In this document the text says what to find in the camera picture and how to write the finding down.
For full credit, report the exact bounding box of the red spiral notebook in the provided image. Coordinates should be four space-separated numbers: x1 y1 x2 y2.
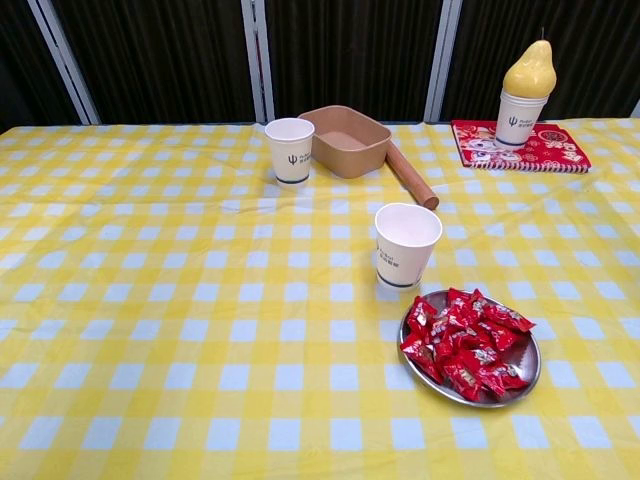
450 118 594 175

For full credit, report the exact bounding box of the brown paper food box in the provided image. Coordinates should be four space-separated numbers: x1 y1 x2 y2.
297 104 393 179

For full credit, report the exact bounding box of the wooden rolling pin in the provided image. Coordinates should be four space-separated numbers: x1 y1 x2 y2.
384 144 440 210

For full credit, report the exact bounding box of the yellow pear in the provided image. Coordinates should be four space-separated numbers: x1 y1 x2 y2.
502 27 558 99

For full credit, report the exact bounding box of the yellow white checkered tablecloth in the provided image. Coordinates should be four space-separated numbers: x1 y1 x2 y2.
0 118 640 480

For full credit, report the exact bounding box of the round metal plate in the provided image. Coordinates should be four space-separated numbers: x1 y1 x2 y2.
397 288 543 409

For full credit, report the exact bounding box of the white paper cup blue logo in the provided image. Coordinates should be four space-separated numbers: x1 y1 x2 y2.
493 89 549 149
263 117 316 187
374 202 444 291

